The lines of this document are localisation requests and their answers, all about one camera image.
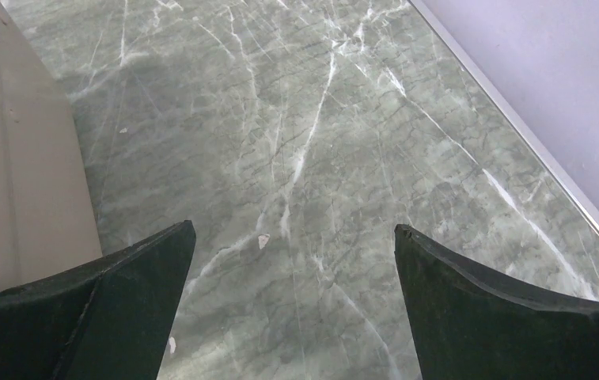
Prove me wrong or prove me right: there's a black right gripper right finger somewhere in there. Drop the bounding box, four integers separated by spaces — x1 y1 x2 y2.
394 224 599 379

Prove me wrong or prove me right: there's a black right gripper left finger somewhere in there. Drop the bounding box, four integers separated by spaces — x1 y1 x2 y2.
0 220 196 379

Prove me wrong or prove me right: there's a brown plastic toolbox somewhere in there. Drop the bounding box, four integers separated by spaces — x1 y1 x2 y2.
0 3 102 292

